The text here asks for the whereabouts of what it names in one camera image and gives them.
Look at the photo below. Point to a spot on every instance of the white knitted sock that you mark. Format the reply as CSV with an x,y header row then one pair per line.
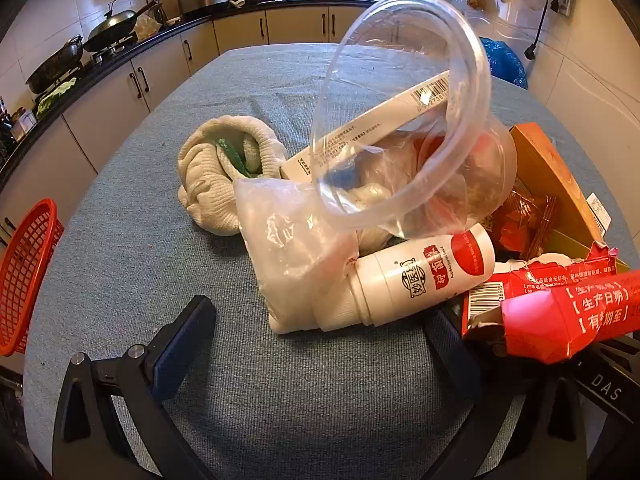
x,y
210,185

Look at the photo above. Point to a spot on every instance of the blue plastic bag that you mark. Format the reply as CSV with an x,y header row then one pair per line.
x,y
505,62

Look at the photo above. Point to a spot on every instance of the gas stove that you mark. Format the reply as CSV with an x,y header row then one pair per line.
x,y
112,52

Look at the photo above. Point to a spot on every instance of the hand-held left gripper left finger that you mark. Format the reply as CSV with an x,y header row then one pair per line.
x,y
172,360

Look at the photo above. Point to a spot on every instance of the lidded metal wok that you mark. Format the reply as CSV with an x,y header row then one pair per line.
x,y
112,27

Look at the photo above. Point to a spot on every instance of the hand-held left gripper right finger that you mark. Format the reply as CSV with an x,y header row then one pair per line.
x,y
452,360

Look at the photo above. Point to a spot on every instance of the beige kitchen cabinets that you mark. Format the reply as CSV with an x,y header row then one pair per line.
x,y
110,105

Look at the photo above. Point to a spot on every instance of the clear plastic bag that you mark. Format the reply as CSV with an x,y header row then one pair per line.
x,y
285,250

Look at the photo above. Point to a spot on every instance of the black kitchen countertop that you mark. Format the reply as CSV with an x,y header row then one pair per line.
x,y
150,42

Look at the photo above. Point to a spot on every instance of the green leafy vegetable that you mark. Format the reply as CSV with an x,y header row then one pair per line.
x,y
55,95

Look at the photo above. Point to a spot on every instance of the clear plastic bowl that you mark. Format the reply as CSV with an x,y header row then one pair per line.
x,y
450,110

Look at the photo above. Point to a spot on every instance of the small clear plastic container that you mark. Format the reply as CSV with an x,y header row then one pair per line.
x,y
480,195

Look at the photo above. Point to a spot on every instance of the green plastic wrapper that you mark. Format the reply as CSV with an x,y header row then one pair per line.
x,y
235,157

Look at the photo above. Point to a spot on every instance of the white bottle with red label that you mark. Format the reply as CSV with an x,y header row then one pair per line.
x,y
410,275

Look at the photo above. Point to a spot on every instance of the orange cardboard box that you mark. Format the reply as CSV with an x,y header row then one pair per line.
x,y
545,170

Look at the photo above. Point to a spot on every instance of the long white medicine box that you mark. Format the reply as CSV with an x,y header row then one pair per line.
x,y
380,120

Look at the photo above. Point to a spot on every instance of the torn red packet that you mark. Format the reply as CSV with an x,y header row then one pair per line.
x,y
565,310

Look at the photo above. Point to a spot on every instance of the black frying pan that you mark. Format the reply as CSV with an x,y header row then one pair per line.
x,y
55,62

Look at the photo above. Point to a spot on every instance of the red plastic basket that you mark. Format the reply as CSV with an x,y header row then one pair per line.
x,y
25,280

